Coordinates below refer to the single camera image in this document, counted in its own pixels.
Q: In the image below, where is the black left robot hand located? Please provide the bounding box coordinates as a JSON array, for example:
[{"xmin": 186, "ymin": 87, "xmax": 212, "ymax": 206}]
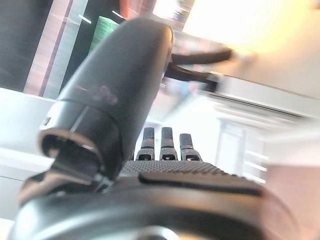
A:
[{"xmin": 7, "ymin": 17, "xmax": 302, "ymax": 240}]

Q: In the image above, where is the green ribbed container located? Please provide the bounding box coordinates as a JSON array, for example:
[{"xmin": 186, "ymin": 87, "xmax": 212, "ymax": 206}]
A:
[{"xmin": 88, "ymin": 15, "xmax": 121, "ymax": 55}]

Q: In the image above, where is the pale grey vertical panel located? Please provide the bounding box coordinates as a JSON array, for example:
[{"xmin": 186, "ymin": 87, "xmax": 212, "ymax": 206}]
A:
[{"xmin": 42, "ymin": 0, "xmax": 89, "ymax": 99}]

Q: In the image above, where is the pink brown wooden panel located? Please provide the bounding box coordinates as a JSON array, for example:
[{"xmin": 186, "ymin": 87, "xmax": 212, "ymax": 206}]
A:
[{"xmin": 23, "ymin": 0, "xmax": 74, "ymax": 96}]

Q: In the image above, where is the black curved cable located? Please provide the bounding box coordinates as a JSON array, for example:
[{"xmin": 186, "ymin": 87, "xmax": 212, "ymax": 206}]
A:
[
  {"xmin": 171, "ymin": 48, "xmax": 234, "ymax": 65},
  {"xmin": 164, "ymin": 62, "xmax": 219, "ymax": 88}
]

